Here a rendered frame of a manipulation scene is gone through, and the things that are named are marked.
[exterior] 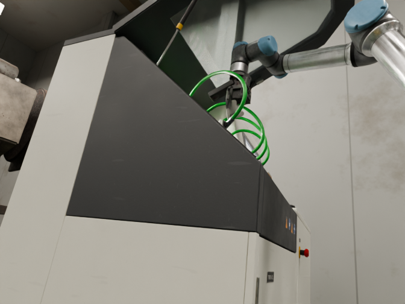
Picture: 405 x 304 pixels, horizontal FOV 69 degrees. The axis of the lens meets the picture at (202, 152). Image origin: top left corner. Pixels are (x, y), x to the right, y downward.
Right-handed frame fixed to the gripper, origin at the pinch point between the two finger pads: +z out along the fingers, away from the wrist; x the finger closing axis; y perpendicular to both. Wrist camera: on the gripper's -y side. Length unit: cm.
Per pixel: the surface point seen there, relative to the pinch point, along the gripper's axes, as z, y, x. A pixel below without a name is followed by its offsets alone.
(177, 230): 46, 3, -33
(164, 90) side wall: 5.3, -9.3, -32.6
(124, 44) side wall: -16.7, -30.4, -32.6
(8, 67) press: -168, -390, 109
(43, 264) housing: 59, -39, -33
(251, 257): 50, 21, -33
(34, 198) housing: 41, -51, -33
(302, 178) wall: -42, 5, 226
